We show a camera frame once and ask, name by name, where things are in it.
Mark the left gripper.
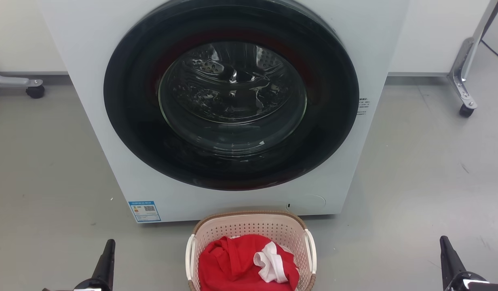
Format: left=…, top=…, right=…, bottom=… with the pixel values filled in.
left=42, top=239, right=116, bottom=291

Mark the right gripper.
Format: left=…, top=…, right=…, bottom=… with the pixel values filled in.
left=440, top=236, right=498, bottom=291

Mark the round white filter cover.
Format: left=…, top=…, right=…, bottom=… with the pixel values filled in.
left=287, top=194, right=327, bottom=214

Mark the grey metal stand leg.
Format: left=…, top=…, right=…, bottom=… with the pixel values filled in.
left=0, top=71, right=44, bottom=89

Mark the white front-load washing machine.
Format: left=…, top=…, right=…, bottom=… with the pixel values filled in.
left=38, top=0, right=410, bottom=224

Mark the blue energy label sticker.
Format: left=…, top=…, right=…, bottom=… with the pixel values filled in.
left=128, top=201, right=161, bottom=223

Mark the thin black floor cable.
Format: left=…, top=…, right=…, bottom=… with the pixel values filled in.
left=481, top=39, right=498, bottom=64

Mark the round black washing machine door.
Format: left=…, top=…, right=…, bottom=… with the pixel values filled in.
left=103, top=0, right=359, bottom=191

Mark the red garment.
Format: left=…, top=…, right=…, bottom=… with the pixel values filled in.
left=198, top=234, right=300, bottom=291

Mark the beige perforated plastic laundry basket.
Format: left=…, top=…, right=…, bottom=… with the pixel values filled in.
left=186, top=210, right=317, bottom=291

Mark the white garment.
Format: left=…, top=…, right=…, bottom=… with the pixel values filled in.
left=253, top=242, right=292, bottom=283

